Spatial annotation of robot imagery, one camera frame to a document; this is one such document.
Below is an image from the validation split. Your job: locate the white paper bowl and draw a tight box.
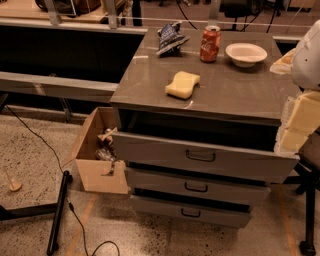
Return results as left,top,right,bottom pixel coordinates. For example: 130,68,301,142
225,43,268,68

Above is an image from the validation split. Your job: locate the yellow sponge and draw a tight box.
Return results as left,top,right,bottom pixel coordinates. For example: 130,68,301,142
165,71,200,99

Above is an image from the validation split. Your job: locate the grey drawer cabinet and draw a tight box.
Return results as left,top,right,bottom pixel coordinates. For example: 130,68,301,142
111,29,298,214

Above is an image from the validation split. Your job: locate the trash inside cardboard box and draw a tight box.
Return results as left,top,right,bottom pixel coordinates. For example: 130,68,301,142
95,128,117,161

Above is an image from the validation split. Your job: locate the black stand leg right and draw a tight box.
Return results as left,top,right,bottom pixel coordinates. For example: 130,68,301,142
284,160,320,256

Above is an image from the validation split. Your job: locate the cardboard box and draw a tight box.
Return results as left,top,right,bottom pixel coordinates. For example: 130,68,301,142
63,107,128,194

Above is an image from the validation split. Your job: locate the red soda can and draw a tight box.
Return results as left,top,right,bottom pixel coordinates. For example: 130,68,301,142
200,25,221,63

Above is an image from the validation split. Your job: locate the small wooden spinning top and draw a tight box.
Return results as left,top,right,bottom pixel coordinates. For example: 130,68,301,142
5,171,22,192

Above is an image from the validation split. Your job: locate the black table leg base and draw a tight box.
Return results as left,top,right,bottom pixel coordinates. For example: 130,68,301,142
0,170,73,256

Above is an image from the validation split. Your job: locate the top grey drawer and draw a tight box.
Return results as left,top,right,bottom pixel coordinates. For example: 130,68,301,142
113,132,299,183

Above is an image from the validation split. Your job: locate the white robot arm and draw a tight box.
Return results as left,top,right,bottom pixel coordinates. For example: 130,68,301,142
270,21,320,155

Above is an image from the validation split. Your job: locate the black cable on floor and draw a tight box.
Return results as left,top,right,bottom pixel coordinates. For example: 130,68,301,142
4,104,121,256

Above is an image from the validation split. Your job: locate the bottom grey drawer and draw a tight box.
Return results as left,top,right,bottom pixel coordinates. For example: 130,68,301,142
130,195,251,228

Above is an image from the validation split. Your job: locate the grey drawer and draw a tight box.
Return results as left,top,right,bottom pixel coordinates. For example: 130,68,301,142
125,167,270,206
113,132,299,183
130,195,251,228

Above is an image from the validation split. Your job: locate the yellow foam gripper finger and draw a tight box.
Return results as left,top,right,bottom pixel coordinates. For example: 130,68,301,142
269,49,295,75
274,91,320,154

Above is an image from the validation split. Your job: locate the blue chip bag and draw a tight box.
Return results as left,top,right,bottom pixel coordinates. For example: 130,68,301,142
156,21,190,56

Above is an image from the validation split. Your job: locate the middle grey drawer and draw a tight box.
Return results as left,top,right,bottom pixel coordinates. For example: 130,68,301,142
125,167,270,206

